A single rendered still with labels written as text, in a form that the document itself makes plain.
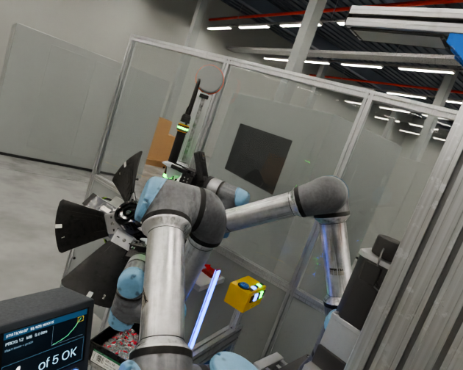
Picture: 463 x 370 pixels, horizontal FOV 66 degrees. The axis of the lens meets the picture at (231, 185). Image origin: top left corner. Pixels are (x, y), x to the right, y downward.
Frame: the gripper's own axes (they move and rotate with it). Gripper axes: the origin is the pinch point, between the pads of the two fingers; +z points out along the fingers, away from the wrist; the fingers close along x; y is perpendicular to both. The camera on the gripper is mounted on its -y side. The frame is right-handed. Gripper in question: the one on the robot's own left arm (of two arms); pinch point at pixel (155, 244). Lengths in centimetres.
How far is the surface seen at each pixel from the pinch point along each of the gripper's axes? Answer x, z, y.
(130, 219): -3.9, 10.5, 12.1
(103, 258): 10.4, 2.9, 18.0
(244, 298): 17.6, 4.9, -38.9
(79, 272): 15.5, -2.2, 24.8
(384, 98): -77, 37, -87
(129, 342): 33.2, -12.0, 1.2
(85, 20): -263, 1141, 435
